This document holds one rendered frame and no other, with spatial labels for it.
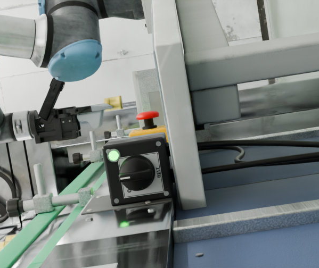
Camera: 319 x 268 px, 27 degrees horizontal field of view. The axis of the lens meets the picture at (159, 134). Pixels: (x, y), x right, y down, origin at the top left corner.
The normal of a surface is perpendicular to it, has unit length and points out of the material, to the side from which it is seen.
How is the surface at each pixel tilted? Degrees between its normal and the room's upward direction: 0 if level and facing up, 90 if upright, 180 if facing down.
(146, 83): 90
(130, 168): 90
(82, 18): 122
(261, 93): 90
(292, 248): 90
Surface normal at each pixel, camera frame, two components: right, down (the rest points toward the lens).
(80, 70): 0.24, 0.85
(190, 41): -0.16, -0.89
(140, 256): -0.15, -0.98
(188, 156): 0.02, 0.42
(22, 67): -0.04, 0.08
